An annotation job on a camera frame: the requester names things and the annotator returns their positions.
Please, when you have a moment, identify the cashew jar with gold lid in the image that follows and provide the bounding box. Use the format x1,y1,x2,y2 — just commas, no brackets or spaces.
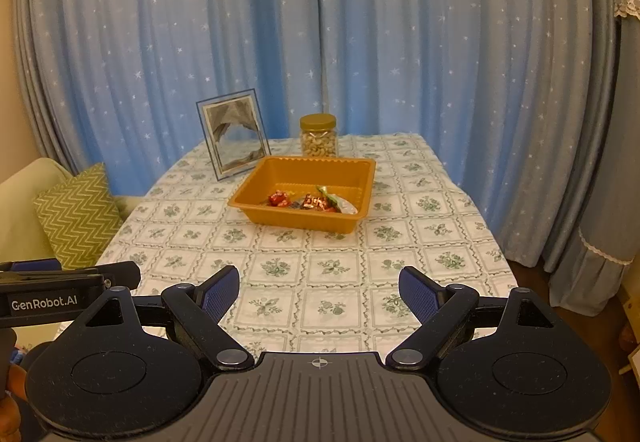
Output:
299,114,339,158

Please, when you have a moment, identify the floral checked tablecloth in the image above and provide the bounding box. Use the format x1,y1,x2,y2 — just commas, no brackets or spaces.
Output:
97,133,516,355

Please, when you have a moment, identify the blue starry curtain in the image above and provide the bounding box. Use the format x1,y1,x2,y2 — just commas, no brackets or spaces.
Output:
12,0,321,203
312,0,618,268

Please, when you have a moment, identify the green zigzag cushion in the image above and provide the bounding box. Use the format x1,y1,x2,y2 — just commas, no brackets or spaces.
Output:
33,163,125,268

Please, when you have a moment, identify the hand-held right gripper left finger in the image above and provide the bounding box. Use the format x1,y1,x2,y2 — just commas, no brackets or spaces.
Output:
75,265,256,371

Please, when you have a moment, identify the glass picture frame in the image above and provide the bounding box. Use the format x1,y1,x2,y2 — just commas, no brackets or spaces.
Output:
196,88,271,182

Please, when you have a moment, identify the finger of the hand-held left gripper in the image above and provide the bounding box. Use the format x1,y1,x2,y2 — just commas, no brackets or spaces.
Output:
95,261,141,289
0,259,63,274

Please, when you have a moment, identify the person's left hand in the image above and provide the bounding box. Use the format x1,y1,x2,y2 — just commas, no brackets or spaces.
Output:
0,366,27,434

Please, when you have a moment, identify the silver green snack packet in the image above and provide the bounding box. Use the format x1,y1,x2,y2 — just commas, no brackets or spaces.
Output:
316,185,359,215

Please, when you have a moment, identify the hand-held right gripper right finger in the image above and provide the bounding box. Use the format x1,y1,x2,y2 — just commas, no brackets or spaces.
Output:
385,265,568,370

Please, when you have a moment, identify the brown red candy wrapper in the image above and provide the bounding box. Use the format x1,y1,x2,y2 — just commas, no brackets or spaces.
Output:
302,192,337,213

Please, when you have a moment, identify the grey lace-trimmed cloth cover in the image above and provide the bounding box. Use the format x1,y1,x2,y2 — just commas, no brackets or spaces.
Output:
542,0,640,318

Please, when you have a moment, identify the orange plastic tray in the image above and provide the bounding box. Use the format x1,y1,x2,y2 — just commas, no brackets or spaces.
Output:
227,156,377,234

